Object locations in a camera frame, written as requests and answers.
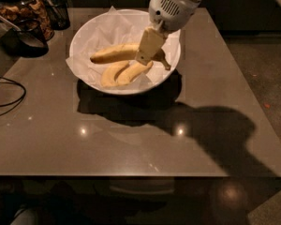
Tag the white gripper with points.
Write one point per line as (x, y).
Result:
(170, 12)

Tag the yellow banana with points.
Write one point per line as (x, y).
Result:
(110, 74)
(128, 75)
(128, 51)

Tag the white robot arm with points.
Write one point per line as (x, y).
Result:
(166, 17)

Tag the white bowl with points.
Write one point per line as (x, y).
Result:
(125, 89)

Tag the white paper liner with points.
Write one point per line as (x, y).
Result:
(106, 35)

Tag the black mesh pen holder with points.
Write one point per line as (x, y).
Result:
(57, 12)

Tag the black mesh cup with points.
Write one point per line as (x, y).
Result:
(28, 42)

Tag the glass jar with snacks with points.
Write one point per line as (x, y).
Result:
(19, 10)

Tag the metal spoon handle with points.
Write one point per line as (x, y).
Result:
(7, 22)

